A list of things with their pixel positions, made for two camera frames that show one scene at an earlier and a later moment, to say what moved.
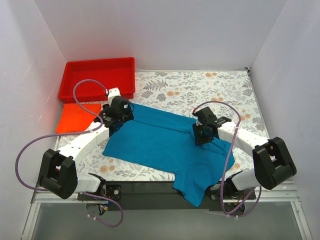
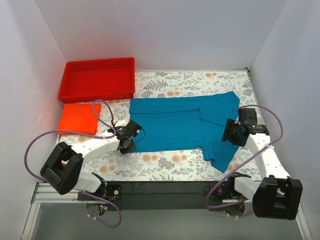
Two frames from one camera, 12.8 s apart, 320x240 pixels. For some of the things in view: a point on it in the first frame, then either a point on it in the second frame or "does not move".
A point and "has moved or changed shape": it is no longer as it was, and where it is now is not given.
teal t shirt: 165,142 has moved or changed shape
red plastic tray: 112,73 does not move
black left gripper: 122,118 → 127,144
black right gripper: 201,139 → 229,133
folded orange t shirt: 74,118 does not move
